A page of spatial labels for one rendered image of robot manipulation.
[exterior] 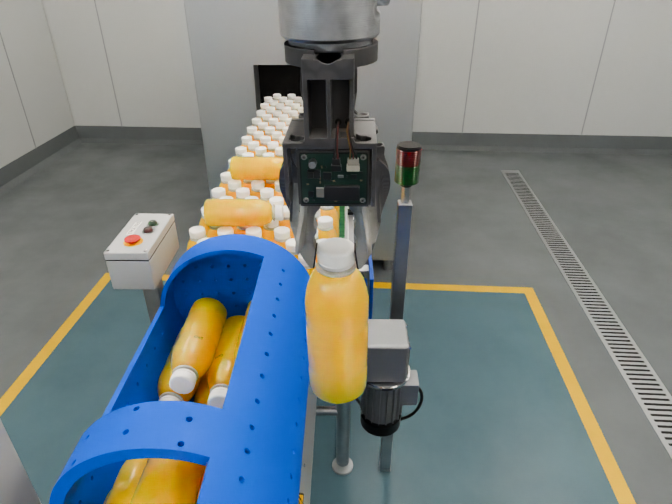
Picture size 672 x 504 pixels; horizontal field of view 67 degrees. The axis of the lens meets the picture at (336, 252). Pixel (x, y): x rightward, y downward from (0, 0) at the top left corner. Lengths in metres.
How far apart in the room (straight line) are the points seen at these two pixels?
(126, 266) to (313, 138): 0.91
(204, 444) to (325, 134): 0.36
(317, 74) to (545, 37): 4.92
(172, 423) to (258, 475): 0.11
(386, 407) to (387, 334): 0.21
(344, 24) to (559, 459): 2.05
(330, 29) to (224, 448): 0.43
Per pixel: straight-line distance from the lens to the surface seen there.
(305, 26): 0.38
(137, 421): 0.62
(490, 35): 5.13
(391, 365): 1.28
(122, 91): 5.66
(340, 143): 0.38
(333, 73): 0.37
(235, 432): 0.61
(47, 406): 2.58
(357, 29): 0.38
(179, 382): 0.84
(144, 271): 1.23
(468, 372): 2.49
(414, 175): 1.32
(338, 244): 0.51
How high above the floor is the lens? 1.67
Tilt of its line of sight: 31 degrees down
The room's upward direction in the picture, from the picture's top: straight up
